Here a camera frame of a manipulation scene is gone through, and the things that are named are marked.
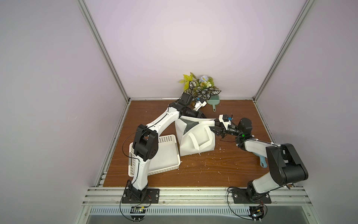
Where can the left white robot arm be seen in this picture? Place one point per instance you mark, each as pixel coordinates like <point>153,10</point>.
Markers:
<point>146,142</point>

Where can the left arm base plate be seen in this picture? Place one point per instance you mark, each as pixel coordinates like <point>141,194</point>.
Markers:
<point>143,196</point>

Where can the artificial potted plant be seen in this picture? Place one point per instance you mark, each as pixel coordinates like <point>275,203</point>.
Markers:
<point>199,87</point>

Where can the right connector board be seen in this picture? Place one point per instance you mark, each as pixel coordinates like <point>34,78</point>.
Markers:
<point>256,213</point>

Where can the white insulated delivery bag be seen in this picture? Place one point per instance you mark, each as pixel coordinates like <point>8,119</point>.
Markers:
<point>195,135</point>

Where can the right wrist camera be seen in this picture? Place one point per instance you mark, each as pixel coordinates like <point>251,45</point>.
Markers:
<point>225,120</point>

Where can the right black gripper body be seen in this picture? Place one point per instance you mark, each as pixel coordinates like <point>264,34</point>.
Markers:
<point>221,130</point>

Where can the connector board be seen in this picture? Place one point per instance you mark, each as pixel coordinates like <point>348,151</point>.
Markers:
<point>138,213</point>
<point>256,213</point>

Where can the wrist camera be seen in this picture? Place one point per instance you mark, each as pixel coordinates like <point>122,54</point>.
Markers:
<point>225,120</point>
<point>200,102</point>

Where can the white perforated plastic tray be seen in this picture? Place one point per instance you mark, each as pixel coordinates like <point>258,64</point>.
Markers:
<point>167,158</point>

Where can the aluminium front rail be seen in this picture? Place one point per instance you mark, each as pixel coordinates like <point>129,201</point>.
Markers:
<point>195,196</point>

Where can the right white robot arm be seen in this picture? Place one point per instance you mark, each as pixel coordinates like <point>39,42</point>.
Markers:
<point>284,163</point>

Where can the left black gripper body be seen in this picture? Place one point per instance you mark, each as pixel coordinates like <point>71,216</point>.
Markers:
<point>191,113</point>

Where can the left connector board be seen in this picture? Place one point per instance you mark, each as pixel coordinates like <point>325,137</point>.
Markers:
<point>138,213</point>

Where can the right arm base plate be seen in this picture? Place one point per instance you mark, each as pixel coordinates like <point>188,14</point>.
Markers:
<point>249,196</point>

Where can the green small scoop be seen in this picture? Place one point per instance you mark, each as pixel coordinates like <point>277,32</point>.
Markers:
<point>214,101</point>

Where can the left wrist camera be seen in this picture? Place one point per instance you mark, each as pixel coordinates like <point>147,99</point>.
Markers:
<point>200,102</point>

